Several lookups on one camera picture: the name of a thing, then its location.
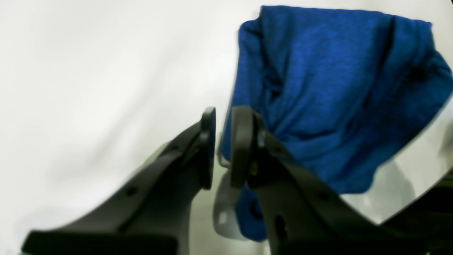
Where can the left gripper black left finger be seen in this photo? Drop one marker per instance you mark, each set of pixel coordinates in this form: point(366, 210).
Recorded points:
point(150, 214)

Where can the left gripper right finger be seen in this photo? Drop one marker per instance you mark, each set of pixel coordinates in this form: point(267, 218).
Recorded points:
point(303, 216)

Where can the blue long-sleeve shirt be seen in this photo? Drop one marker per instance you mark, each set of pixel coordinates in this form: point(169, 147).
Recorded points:
point(361, 98)

